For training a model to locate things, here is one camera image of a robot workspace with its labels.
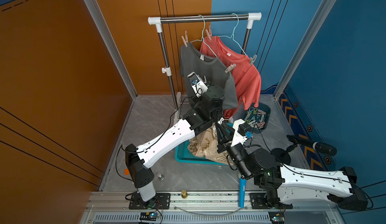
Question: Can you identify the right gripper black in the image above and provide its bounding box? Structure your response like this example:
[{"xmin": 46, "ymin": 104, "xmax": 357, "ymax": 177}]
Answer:
[{"xmin": 218, "ymin": 121, "xmax": 255, "ymax": 180}]

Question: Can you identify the cream white clothespin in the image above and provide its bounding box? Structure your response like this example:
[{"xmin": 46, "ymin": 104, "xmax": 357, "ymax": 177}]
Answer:
[{"xmin": 217, "ymin": 117, "xmax": 224, "ymax": 125}]

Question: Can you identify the beige patterned cloth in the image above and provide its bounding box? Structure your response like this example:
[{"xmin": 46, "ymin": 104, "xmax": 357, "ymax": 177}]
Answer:
[{"xmin": 188, "ymin": 124, "xmax": 228, "ymax": 164}]

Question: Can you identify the red t-shirt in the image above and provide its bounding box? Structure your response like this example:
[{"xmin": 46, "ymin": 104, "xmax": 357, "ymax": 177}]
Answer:
[{"xmin": 200, "ymin": 36, "xmax": 261, "ymax": 118}]

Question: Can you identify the grey clothespin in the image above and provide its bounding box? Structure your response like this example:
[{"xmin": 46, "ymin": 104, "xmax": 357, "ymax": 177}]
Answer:
[{"xmin": 249, "ymin": 55, "xmax": 257, "ymax": 66}]

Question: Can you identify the grey garment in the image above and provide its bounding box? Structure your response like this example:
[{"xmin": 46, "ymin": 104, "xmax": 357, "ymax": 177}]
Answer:
[{"xmin": 180, "ymin": 43, "xmax": 238, "ymax": 110}]

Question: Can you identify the white wire hanger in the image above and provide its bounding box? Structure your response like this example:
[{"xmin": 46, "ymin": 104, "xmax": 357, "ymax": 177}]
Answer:
[{"xmin": 190, "ymin": 15, "xmax": 217, "ymax": 57}]

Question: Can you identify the light green wire hanger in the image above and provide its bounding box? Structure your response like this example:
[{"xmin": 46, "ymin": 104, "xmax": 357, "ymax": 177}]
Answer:
[{"xmin": 219, "ymin": 13, "xmax": 247, "ymax": 56}]

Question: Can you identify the beige clothespin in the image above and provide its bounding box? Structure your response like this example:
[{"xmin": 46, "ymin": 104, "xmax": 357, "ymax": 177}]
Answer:
[{"xmin": 182, "ymin": 31, "xmax": 189, "ymax": 47}]

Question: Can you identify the pink clothespin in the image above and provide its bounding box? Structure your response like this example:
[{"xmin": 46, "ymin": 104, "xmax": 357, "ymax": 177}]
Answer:
[{"xmin": 205, "ymin": 25, "xmax": 212, "ymax": 40}]

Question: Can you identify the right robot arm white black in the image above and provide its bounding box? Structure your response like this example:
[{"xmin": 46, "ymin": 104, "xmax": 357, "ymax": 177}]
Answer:
[{"xmin": 215, "ymin": 121, "xmax": 369, "ymax": 212}]

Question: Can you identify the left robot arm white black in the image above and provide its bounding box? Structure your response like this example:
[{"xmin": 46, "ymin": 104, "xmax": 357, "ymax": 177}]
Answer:
[{"xmin": 125, "ymin": 85, "xmax": 224, "ymax": 202}]

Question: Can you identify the dark teal clothespin bin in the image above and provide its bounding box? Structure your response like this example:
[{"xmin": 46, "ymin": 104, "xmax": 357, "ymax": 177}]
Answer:
[{"xmin": 243, "ymin": 103, "xmax": 271, "ymax": 133}]

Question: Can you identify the teal plastic laundry basket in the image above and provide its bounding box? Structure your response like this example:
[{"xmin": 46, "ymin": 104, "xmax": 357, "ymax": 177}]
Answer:
[{"xmin": 175, "ymin": 139, "xmax": 226, "ymax": 165}]

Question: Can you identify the blue toy microphone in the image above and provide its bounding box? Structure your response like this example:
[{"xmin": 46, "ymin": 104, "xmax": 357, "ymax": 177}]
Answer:
[{"xmin": 239, "ymin": 177, "xmax": 246, "ymax": 208}]

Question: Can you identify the small brass weight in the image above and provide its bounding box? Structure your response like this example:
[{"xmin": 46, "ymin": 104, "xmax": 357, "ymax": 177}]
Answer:
[{"xmin": 181, "ymin": 190, "xmax": 188, "ymax": 199}]

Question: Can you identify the right green circuit board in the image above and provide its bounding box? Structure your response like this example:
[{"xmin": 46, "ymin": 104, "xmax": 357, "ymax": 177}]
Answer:
[{"xmin": 268, "ymin": 212, "xmax": 285, "ymax": 224}]

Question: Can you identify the green circuit board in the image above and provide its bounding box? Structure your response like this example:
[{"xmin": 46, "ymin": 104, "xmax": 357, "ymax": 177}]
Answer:
[
  {"xmin": 268, "ymin": 212, "xmax": 285, "ymax": 224},
  {"xmin": 139, "ymin": 212, "xmax": 162, "ymax": 224}
]

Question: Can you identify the left green circuit board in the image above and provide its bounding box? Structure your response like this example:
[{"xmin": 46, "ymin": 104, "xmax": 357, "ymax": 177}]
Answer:
[{"xmin": 139, "ymin": 212, "xmax": 162, "ymax": 224}]

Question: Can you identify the metal clothes drying rack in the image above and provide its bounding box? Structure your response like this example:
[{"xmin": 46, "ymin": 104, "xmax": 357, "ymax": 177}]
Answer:
[{"xmin": 147, "ymin": 12, "xmax": 262, "ymax": 122}]

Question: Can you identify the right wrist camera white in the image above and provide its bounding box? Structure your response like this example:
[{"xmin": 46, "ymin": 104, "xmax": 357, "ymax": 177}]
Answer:
[{"xmin": 231, "ymin": 119, "xmax": 253, "ymax": 147}]

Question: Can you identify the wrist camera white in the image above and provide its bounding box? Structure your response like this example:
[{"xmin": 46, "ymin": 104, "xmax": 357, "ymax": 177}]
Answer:
[
  {"xmin": 187, "ymin": 72, "xmax": 208, "ymax": 98},
  {"xmin": 231, "ymin": 119, "xmax": 253, "ymax": 147}
]

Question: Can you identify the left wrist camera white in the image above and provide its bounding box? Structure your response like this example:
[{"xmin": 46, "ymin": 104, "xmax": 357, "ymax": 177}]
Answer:
[{"xmin": 187, "ymin": 72, "xmax": 208, "ymax": 98}]

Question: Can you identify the aluminium front rail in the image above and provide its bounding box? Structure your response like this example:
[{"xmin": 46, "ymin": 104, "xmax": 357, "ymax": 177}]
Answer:
[{"xmin": 84, "ymin": 191, "xmax": 338, "ymax": 212}]

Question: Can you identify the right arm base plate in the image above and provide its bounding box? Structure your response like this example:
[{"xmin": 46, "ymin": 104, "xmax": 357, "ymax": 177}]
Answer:
[{"xmin": 249, "ymin": 192, "xmax": 293, "ymax": 210}]

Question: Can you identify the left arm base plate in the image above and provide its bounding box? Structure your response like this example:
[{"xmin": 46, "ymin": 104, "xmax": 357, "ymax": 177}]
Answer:
[{"xmin": 125, "ymin": 192, "xmax": 171, "ymax": 210}]

